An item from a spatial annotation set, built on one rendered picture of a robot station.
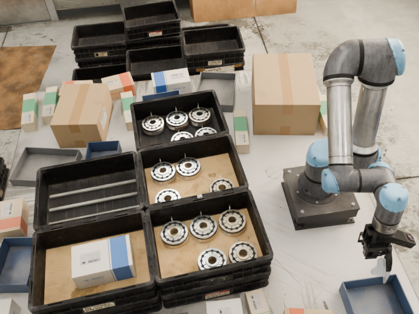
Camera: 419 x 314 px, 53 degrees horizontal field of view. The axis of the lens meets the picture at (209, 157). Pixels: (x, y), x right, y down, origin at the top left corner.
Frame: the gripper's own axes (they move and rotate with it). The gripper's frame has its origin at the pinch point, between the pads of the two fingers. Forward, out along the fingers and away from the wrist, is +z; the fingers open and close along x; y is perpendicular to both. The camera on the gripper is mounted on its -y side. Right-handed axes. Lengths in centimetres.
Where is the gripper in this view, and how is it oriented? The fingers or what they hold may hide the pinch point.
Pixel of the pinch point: (377, 263)
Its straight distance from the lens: 158.2
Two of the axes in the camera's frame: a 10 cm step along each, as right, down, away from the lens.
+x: 0.8, 6.5, -7.6
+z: 0.5, 7.6, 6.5
